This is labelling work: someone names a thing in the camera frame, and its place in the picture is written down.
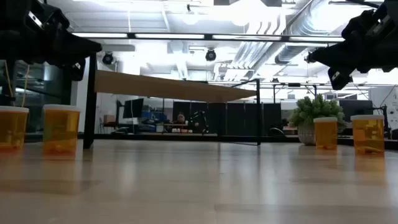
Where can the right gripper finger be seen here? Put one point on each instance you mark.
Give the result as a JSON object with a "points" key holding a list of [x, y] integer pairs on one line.
{"points": [[342, 57]]}

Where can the brown cardboard box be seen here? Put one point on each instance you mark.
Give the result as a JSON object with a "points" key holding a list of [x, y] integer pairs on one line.
{"points": [[109, 119]]}

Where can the green plant in patterned pot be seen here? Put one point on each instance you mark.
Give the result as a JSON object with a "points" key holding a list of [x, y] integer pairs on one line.
{"points": [[311, 109]]}

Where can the black metal shelf leg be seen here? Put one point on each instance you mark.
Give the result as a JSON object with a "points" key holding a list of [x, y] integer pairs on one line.
{"points": [[90, 109]]}

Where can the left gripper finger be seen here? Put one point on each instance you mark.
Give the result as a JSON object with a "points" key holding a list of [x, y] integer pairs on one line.
{"points": [[77, 48]]}

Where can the black computer monitor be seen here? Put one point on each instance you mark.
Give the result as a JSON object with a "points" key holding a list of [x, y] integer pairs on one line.
{"points": [[133, 108], [356, 107]]}

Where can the black background robot arm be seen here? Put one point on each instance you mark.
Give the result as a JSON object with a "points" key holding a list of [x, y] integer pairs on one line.
{"points": [[200, 119]]}

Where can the wooden shelf board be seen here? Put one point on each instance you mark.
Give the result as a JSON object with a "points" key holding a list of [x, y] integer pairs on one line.
{"points": [[161, 87]]}

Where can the orange medicine bottle white cap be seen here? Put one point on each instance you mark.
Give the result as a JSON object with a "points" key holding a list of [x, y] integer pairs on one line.
{"points": [[325, 135], [60, 133], [368, 137], [12, 130]]}

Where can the person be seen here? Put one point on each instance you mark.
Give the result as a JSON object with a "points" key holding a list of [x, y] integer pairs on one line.
{"points": [[180, 118]]}

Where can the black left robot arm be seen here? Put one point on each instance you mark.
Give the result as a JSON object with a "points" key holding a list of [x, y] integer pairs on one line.
{"points": [[12, 37]]}

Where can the black room divider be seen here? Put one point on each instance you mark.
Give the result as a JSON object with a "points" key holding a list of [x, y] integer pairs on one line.
{"points": [[236, 119]]}

